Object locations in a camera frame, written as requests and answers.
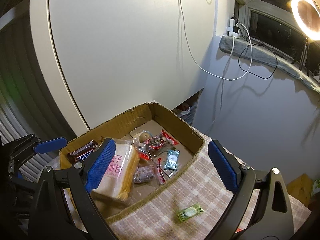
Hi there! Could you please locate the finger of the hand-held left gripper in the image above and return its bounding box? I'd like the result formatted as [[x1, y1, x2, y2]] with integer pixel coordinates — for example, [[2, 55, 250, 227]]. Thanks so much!
[[1, 134, 68, 161], [7, 155, 35, 181]]

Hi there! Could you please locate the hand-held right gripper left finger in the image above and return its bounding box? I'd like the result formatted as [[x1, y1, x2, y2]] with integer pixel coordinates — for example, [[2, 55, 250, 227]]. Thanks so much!
[[26, 138, 117, 240]]

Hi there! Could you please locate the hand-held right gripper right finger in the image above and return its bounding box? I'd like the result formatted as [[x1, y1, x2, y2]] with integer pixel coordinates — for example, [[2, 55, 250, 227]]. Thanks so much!
[[204, 139, 295, 240]]

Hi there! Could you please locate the sliced bread packet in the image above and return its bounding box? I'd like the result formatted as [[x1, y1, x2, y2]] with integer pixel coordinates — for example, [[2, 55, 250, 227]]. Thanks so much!
[[91, 137, 140, 202]]

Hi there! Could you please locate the brown chocolate bar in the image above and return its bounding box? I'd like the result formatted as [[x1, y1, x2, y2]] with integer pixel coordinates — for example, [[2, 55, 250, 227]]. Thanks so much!
[[67, 139, 99, 166]]

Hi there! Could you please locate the red-edged dark snack packet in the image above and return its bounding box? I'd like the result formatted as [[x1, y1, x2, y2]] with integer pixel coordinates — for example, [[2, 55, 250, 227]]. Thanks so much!
[[134, 157, 167, 186], [137, 129, 179, 161]]

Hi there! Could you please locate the brown egg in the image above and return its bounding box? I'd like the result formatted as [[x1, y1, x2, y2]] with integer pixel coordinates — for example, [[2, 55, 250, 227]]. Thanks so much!
[[132, 131, 152, 146]]

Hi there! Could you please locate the light blue candy packet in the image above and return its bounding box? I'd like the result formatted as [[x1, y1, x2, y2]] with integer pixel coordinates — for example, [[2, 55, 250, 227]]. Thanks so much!
[[162, 149, 181, 172]]

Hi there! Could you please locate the green candy packet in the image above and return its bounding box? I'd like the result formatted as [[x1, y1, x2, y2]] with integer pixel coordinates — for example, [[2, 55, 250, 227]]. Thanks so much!
[[176, 203, 204, 223]]

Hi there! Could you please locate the cardboard box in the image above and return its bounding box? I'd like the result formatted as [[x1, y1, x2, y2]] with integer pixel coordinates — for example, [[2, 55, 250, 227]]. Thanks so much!
[[59, 101, 206, 228]]

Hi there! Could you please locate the plaid tablecloth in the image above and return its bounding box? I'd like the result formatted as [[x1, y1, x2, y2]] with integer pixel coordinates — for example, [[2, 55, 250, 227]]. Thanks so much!
[[60, 127, 313, 240]]

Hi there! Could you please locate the grey ribbed panel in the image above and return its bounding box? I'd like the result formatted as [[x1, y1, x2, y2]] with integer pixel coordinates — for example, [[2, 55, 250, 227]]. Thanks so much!
[[0, 22, 84, 183]]

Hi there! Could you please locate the white plastic container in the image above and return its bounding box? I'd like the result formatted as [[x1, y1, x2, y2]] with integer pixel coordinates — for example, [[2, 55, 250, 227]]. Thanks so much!
[[173, 103, 192, 122]]

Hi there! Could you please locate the brown cardboard piece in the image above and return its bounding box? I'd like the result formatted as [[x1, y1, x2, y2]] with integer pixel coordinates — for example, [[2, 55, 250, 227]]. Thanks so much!
[[286, 173, 313, 207]]

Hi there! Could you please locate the green white snack bag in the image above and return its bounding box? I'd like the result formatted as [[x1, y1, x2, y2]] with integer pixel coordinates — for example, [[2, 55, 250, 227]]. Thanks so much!
[[311, 178, 320, 196]]

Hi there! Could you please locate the grey windowsill cloth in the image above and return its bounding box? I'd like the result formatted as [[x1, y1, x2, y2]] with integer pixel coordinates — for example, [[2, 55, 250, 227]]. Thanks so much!
[[218, 35, 320, 92]]

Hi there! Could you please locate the white cabinet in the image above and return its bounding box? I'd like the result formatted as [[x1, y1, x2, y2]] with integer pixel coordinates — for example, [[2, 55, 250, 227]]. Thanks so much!
[[29, 0, 216, 137]]

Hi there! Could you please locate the white charger plug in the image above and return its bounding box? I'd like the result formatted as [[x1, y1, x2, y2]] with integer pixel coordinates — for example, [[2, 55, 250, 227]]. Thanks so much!
[[227, 18, 242, 39]]

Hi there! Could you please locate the black cable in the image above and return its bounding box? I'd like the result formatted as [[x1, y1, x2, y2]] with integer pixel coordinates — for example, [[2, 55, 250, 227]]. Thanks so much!
[[238, 22, 278, 79]]

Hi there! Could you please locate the white cable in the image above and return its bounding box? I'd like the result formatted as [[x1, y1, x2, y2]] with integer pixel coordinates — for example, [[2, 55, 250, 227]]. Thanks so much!
[[176, 0, 252, 81]]

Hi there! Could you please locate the white window frame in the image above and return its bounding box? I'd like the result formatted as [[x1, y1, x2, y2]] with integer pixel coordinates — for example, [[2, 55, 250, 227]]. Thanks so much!
[[234, 0, 320, 64]]

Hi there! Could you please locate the glowing ring light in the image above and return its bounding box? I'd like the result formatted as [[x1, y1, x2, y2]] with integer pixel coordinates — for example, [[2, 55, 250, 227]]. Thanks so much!
[[291, 0, 320, 41]]

